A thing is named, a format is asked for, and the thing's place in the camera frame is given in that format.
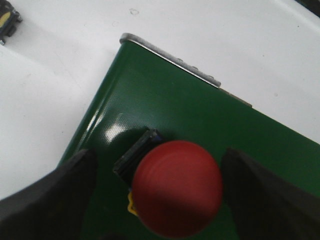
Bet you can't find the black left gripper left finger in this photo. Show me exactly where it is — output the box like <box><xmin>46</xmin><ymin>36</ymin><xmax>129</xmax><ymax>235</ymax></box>
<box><xmin>0</xmin><ymin>149</ymin><xmax>98</xmax><ymax>240</ymax></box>

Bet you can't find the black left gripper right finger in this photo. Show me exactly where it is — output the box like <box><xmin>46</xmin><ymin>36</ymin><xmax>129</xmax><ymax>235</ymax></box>
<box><xmin>221</xmin><ymin>148</ymin><xmax>320</xmax><ymax>240</ymax></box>

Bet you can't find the red mushroom push button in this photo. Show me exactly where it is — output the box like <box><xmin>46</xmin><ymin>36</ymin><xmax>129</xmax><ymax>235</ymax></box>
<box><xmin>113</xmin><ymin>129</ymin><xmax>223</xmax><ymax>239</ymax></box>

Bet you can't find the green conveyor belt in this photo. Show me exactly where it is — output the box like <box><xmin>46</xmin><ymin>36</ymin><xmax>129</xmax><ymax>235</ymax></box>
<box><xmin>61</xmin><ymin>41</ymin><xmax>320</xmax><ymax>240</ymax></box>

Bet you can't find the aluminium conveyor frame rail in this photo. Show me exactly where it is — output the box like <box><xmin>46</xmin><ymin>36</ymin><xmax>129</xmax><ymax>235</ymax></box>
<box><xmin>119</xmin><ymin>32</ymin><xmax>253</xmax><ymax>108</ymax></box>

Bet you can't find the black switch block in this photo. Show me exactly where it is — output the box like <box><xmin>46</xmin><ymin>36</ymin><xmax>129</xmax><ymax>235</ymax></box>
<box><xmin>0</xmin><ymin>0</ymin><xmax>23</xmax><ymax>46</ymax></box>

